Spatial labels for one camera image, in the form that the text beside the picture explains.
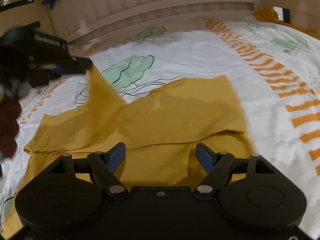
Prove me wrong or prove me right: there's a mustard yellow knit garment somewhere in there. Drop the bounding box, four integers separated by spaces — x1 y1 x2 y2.
1 65 254 239

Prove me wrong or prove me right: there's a dark red sleeve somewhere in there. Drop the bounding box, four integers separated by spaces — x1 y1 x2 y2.
1 98 22 159

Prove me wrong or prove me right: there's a white leaf-print duvet cover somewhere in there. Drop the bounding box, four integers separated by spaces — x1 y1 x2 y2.
1 18 319 238

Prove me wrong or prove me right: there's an orange bed sheet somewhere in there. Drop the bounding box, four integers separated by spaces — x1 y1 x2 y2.
252 8 319 40

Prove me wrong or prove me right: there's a white wooden bed rail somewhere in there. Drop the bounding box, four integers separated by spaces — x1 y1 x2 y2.
49 0 319 44

